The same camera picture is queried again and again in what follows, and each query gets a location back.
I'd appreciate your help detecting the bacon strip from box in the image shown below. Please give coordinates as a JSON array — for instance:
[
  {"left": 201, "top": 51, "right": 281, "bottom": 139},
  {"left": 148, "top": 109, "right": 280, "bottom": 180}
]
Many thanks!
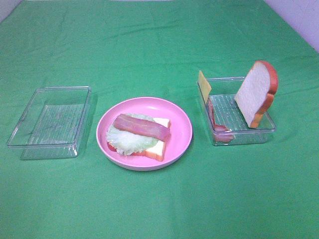
[
  {"left": 207, "top": 99, "right": 234, "bottom": 143},
  {"left": 113, "top": 114, "right": 170, "bottom": 141}
]

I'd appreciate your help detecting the bread slice from box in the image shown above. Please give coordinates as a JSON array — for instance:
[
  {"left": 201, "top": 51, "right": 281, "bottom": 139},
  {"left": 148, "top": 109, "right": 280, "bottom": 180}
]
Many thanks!
[
  {"left": 107, "top": 117, "right": 172, "bottom": 162},
  {"left": 234, "top": 60, "right": 278, "bottom": 128}
]

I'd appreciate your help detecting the green lettuce leaf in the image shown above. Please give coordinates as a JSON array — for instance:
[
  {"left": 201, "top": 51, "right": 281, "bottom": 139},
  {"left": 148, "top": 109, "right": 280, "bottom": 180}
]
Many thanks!
[{"left": 106, "top": 121, "right": 159, "bottom": 155}]

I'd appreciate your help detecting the yellow cheese slice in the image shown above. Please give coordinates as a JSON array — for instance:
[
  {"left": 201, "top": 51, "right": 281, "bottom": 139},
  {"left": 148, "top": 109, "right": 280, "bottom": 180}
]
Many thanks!
[{"left": 198, "top": 70, "right": 211, "bottom": 104}]

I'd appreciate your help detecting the pink round plate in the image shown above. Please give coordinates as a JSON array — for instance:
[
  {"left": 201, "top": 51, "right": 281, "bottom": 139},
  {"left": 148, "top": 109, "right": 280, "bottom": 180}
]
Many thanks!
[{"left": 96, "top": 97, "right": 192, "bottom": 171}]

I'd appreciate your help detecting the clear plastic box right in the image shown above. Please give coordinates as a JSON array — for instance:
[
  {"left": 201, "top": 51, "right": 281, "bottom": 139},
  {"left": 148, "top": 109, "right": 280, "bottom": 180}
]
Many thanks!
[{"left": 197, "top": 77, "right": 276, "bottom": 146}]

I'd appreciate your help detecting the clear plastic box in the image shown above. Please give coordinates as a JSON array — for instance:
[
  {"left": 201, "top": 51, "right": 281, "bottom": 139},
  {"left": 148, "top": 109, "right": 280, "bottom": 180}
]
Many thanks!
[
  {"left": 7, "top": 86, "right": 91, "bottom": 160},
  {"left": 197, "top": 77, "right": 276, "bottom": 146}
]

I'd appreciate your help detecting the green tablecloth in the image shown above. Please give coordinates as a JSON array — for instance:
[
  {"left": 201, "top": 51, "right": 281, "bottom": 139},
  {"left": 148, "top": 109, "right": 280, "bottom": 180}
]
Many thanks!
[{"left": 0, "top": 0, "right": 319, "bottom": 239}]

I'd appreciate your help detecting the clear plastic box left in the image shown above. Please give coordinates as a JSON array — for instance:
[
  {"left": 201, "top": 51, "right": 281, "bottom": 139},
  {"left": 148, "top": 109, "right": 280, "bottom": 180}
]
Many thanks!
[{"left": 7, "top": 86, "right": 91, "bottom": 160}]

